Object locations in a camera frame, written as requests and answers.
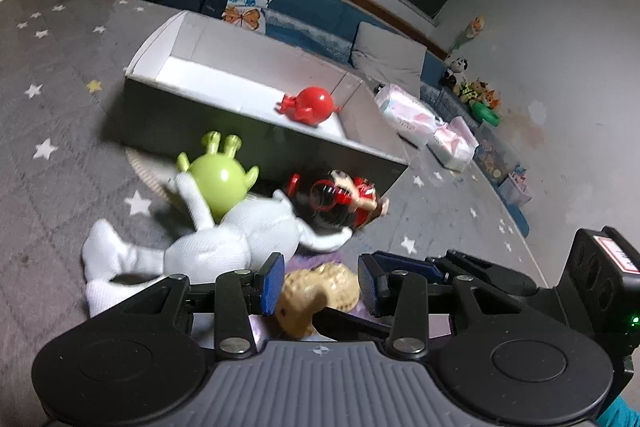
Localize red round toy figure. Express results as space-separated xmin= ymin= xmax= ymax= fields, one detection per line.
xmin=276 ymin=87 xmax=341 ymax=127

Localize white plush doll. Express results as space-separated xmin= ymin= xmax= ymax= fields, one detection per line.
xmin=81 ymin=172 xmax=352 ymax=317

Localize pink tissue pack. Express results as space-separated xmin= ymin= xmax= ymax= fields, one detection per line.
xmin=374 ymin=84 xmax=445 ymax=148
xmin=426 ymin=116 xmax=478 ymax=172

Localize cartoon boy figure toy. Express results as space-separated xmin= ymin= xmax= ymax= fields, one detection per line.
xmin=284 ymin=170 xmax=390 ymax=231

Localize panda plush toy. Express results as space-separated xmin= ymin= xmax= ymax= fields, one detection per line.
xmin=438 ymin=57 xmax=469 ymax=91

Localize tan peanut toy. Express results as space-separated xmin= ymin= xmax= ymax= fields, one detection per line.
xmin=274 ymin=262 xmax=360 ymax=339

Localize green toy on floor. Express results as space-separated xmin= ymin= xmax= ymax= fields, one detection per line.
xmin=471 ymin=102 xmax=500 ymax=127

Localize green alien head toy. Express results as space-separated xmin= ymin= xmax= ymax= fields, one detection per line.
xmin=177 ymin=131 xmax=259 ymax=222

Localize yellow plush toy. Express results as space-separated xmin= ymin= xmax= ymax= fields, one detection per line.
xmin=454 ymin=78 xmax=501 ymax=110

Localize flower doll on wall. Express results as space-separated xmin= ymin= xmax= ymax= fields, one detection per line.
xmin=450 ymin=15 xmax=485 ymax=52

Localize clear plastic storage box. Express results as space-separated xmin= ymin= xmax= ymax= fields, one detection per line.
xmin=474 ymin=122 xmax=533 ymax=207

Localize grey sofa cushion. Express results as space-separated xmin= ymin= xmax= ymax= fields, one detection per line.
xmin=350 ymin=22 xmax=426 ymax=98

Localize white cardboard box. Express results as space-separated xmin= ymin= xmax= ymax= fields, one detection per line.
xmin=122 ymin=12 xmax=410 ymax=193

